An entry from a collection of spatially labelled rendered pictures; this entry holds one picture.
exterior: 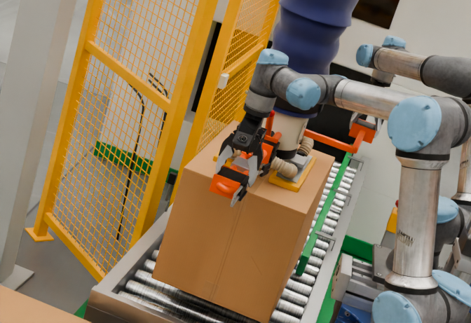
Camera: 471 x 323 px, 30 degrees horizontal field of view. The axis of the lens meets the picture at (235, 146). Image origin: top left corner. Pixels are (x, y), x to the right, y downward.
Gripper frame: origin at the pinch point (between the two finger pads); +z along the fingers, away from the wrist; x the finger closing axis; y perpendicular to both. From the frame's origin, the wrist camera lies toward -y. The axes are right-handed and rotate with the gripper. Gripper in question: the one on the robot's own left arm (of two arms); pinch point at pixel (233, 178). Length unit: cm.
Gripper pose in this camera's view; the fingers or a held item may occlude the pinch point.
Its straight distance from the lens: 232.2
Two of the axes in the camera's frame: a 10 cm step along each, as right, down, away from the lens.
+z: -2.9, 9.0, 3.4
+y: 2.5, -2.7, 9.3
